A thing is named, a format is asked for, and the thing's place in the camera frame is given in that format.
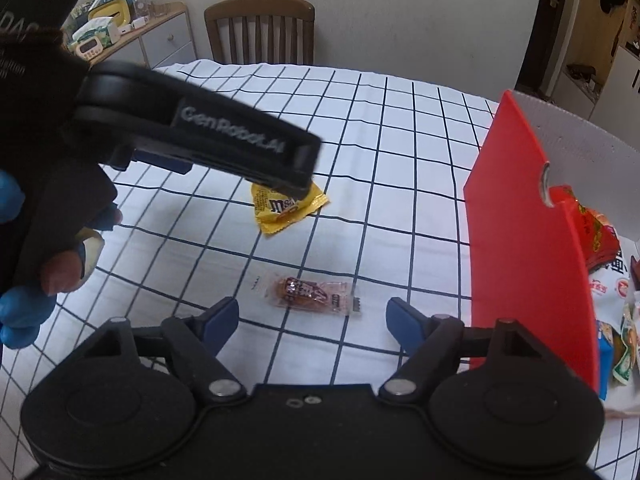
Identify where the checked tablecloth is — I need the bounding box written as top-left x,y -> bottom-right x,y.
0,57 -> 640,480

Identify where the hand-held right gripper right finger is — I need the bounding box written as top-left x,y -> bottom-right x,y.
378,297 -> 528,402

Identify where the white cabinet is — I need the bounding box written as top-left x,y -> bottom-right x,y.
595,45 -> 640,133

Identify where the clear brown snack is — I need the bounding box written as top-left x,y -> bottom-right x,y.
251,274 -> 362,317

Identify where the person's left hand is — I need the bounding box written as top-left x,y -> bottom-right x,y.
0,167 -> 123,351

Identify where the blue snack packet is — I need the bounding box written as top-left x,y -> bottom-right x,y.
596,321 -> 615,400

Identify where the dark wooden door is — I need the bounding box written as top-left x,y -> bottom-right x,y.
515,0 -> 608,101

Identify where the green white snack packet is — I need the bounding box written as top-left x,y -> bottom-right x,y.
620,305 -> 640,357
612,345 -> 637,387

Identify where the white green tissue pack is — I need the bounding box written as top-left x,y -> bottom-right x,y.
72,16 -> 121,43

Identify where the red foil snack packet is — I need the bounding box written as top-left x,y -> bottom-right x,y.
549,185 -> 622,271

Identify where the wooden side cabinet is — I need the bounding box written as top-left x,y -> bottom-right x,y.
65,0 -> 198,68

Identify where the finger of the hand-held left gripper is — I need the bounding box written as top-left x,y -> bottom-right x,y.
75,60 -> 322,204
131,146 -> 195,175

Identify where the white timer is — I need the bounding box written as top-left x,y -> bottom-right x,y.
75,37 -> 106,63

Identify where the wooden chair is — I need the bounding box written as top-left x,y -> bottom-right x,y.
204,0 -> 316,66

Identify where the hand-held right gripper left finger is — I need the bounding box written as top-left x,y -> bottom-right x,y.
97,296 -> 247,402

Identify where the yellow box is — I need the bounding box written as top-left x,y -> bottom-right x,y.
87,0 -> 132,26

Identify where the red cardboard box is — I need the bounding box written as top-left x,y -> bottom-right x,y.
462,90 -> 640,401

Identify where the yellow candy packet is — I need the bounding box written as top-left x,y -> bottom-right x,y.
251,180 -> 331,236

